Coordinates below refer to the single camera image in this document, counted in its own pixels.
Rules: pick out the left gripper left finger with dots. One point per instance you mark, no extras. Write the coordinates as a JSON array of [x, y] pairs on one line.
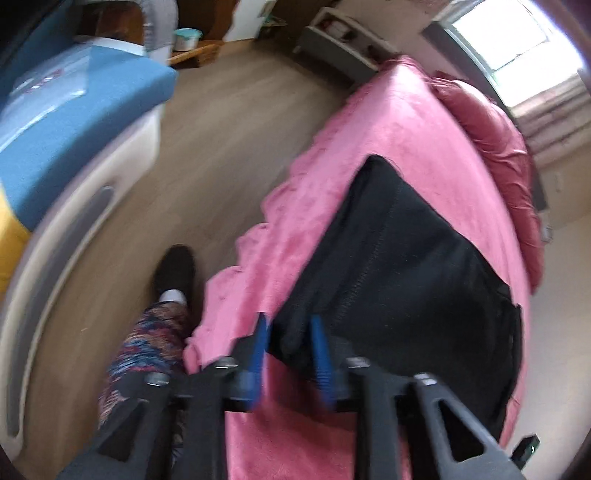
[[173, 427]]

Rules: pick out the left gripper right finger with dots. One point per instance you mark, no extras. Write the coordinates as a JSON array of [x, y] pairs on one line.
[[404, 425]]

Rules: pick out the black pants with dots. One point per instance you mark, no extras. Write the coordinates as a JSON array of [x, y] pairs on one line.
[[393, 278]]

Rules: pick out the person's patterned trouser leg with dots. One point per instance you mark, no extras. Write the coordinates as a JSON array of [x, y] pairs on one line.
[[154, 344]]

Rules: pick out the black shoe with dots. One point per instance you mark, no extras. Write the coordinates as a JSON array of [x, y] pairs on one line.
[[174, 277]]

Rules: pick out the dark pink duvet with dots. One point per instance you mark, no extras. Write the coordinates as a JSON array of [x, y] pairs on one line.
[[505, 154]]

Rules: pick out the pink bed sheet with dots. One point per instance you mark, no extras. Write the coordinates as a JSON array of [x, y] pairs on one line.
[[397, 117]]

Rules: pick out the blue yellow storage box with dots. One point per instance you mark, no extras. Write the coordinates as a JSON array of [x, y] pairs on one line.
[[57, 118]]

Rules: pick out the beige patterned curtain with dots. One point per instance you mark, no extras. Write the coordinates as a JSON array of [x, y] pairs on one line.
[[556, 122]]

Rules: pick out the wooden desk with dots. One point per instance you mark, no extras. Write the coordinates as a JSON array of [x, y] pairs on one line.
[[206, 52]]

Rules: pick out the teal lidded cup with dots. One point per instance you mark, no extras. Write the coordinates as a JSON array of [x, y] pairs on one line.
[[186, 39]]

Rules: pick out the bright window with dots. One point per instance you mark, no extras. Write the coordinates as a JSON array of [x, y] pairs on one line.
[[523, 53]]

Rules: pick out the white bedside shelf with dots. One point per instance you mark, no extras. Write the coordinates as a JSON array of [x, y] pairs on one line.
[[345, 44]]

